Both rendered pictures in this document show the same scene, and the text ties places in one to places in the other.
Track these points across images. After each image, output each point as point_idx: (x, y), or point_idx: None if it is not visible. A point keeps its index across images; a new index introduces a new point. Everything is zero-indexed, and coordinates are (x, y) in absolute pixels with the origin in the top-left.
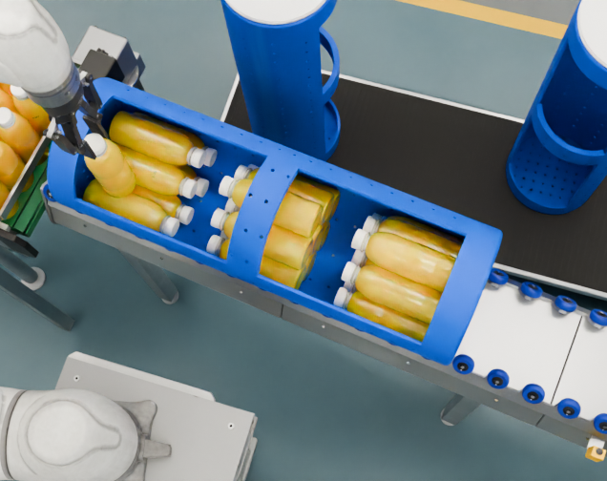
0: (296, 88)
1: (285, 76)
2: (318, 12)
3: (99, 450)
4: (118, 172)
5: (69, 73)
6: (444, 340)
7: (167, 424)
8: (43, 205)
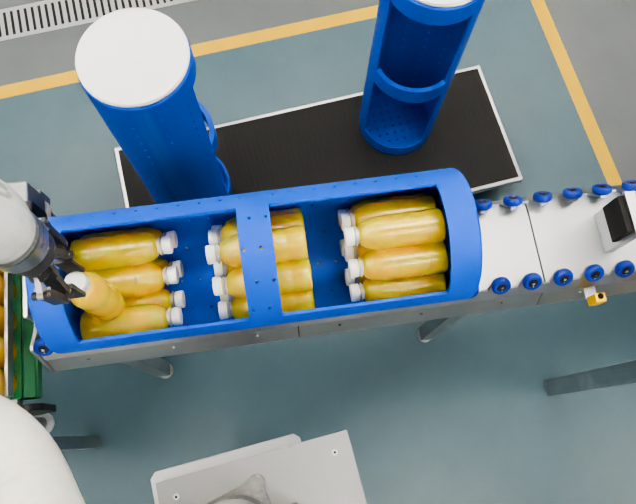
0: (192, 150)
1: (181, 144)
2: (188, 73)
3: None
4: (109, 295)
5: (35, 223)
6: (468, 278)
7: (280, 485)
8: (38, 363)
